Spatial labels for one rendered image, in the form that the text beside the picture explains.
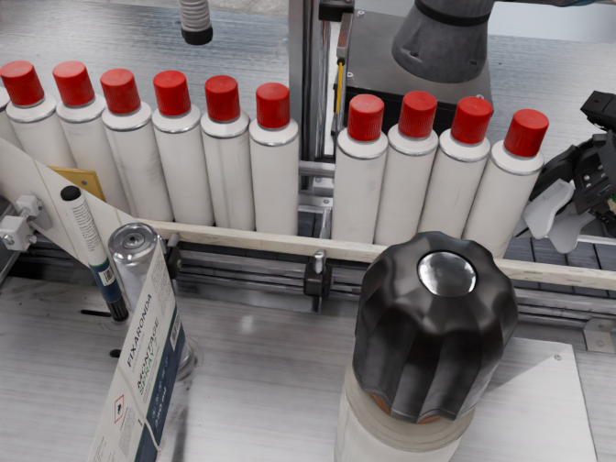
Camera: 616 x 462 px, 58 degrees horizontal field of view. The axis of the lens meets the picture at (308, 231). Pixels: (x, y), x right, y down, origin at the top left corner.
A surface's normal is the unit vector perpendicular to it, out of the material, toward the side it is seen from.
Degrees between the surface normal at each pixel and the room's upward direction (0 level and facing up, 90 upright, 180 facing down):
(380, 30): 5
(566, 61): 0
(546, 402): 0
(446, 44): 72
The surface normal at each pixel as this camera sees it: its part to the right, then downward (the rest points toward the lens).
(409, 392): -0.38, 0.68
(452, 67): 0.12, 0.52
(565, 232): -0.83, -0.41
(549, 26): 0.02, -0.67
